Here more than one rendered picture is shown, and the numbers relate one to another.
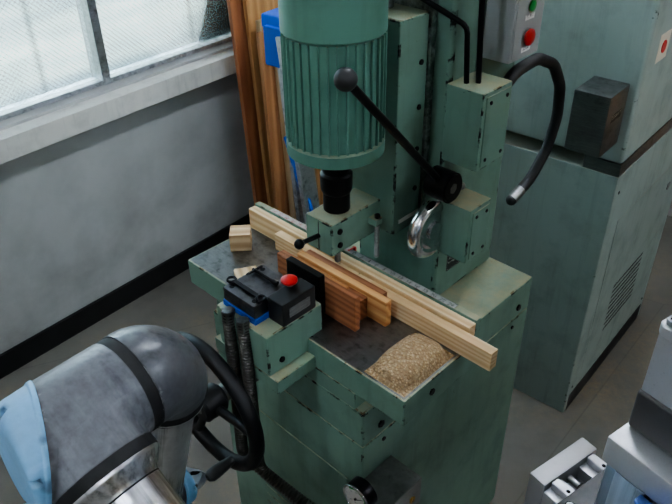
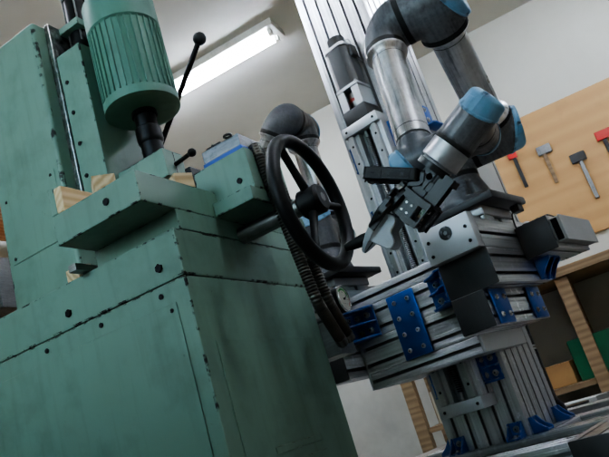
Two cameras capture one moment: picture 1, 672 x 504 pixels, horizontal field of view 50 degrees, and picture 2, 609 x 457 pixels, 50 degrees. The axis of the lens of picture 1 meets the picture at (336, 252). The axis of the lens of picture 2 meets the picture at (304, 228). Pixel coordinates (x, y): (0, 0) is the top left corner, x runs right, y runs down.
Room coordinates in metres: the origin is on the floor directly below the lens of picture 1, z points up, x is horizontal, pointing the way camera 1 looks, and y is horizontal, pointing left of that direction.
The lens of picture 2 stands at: (1.36, 1.36, 0.39)
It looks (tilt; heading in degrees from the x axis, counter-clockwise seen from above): 17 degrees up; 250
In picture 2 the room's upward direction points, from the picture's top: 17 degrees counter-clockwise
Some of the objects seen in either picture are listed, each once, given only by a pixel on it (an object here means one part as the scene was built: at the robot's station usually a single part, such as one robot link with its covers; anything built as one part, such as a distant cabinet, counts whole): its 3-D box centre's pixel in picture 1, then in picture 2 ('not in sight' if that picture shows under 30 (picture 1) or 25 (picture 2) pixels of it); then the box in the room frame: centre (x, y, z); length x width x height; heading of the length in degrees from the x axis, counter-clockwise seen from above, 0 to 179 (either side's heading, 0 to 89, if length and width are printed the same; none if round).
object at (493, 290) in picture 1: (376, 308); (146, 308); (1.25, -0.09, 0.76); 0.57 x 0.45 x 0.09; 135
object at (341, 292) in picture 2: (361, 496); (339, 305); (0.83, -0.04, 0.65); 0.06 x 0.04 x 0.08; 45
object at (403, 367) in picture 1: (410, 355); not in sight; (0.92, -0.13, 0.92); 0.14 x 0.09 x 0.04; 135
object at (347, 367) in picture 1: (304, 319); (217, 221); (1.08, 0.06, 0.87); 0.61 x 0.30 x 0.06; 45
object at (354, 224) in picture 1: (344, 224); (153, 180); (1.18, -0.02, 1.03); 0.14 x 0.07 x 0.09; 135
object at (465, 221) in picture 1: (460, 223); not in sight; (1.19, -0.24, 1.02); 0.09 x 0.07 x 0.12; 45
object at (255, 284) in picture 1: (268, 293); (236, 156); (1.01, 0.12, 0.99); 0.13 x 0.11 x 0.06; 45
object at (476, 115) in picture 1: (477, 121); not in sight; (1.21, -0.26, 1.22); 0.09 x 0.08 x 0.15; 135
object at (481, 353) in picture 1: (373, 293); not in sight; (1.10, -0.07, 0.92); 0.55 x 0.02 x 0.04; 45
